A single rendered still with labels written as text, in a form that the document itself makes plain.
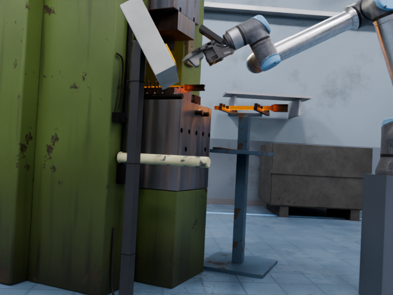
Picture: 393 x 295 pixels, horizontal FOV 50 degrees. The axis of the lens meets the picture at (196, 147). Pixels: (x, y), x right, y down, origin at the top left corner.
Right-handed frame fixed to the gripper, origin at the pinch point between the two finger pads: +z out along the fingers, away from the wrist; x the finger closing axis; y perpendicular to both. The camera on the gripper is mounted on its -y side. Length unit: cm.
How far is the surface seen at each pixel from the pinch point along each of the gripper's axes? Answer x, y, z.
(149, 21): -27.0, -11.3, 7.1
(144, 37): -27.0, -7.3, 11.0
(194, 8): 51, -33, -21
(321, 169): 308, 117, -107
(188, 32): 46, -21, -12
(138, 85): -11.9, 3.6, 21.4
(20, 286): 23, 55, 114
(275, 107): 74, 34, -40
